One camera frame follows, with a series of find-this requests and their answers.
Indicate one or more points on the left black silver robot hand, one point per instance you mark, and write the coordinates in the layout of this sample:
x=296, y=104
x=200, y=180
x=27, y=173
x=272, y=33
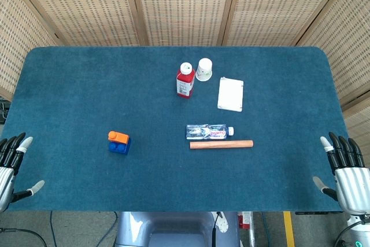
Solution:
x=7, y=171

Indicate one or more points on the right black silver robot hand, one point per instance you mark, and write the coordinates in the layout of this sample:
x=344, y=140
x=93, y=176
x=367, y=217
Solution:
x=352, y=186

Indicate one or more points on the orange plastic block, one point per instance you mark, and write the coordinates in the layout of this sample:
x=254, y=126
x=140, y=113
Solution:
x=118, y=137

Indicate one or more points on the blue and orange block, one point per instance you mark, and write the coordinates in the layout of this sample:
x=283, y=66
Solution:
x=121, y=148

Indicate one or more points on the silver blue robot base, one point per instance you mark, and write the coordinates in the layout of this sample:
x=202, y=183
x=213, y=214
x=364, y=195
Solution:
x=173, y=229

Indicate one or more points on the red white floor object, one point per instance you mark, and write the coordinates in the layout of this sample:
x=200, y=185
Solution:
x=245, y=220

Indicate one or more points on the woven bamboo screen panel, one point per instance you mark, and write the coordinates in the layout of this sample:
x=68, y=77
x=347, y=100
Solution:
x=20, y=41
x=185, y=4
x=274, y=7
x=86, y=7
x=347, y=47

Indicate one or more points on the wooden rod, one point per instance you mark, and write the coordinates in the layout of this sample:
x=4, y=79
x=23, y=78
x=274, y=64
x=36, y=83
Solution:
x=221, y=144

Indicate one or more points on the white rectangular box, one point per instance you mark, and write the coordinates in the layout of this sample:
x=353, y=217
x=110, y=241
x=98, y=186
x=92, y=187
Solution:
x=230, y=95

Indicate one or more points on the blue felt table cover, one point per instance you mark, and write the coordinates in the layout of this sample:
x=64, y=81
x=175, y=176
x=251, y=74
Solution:
x=162, y=177

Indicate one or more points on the clear plastic water bottle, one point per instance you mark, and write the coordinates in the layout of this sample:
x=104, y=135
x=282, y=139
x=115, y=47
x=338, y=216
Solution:
x=202, y=132

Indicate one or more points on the white paper cup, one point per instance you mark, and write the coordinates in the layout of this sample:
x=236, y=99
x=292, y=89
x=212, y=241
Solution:
x=204, y=69

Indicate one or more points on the red juice bottle white cap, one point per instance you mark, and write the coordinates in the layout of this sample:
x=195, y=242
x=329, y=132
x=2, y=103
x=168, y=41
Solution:
x=184, y=85

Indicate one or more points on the white perforated metal bracket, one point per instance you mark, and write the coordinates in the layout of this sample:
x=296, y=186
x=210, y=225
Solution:
x=222, y=222

